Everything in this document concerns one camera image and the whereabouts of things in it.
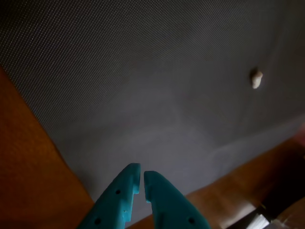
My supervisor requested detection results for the dark gray textured mat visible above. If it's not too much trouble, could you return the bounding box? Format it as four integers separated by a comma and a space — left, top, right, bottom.
0, 0, 305, 228

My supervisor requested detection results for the small white tooth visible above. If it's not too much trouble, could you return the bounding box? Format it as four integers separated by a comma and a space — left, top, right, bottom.
249, 67, 264, 90

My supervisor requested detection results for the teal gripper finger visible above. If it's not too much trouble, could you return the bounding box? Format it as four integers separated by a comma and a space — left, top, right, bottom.
143, 170, 211, 229
78, 163, 142, 229

